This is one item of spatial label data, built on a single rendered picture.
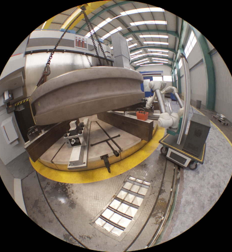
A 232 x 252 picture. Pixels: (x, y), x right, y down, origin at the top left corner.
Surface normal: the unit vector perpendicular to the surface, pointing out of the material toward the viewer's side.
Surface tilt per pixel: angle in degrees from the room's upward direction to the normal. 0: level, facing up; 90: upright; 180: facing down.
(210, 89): 90
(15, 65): 90
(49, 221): 0
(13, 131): 90
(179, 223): 0
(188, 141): 90
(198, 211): 0
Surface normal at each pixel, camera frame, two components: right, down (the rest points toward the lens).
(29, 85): 0.85, 0.11
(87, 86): 0.34, 0.34
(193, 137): -0.84, 0.31
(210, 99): -0.54, 0.39
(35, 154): 0.98, -0.05
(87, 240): -0.12, -0.91
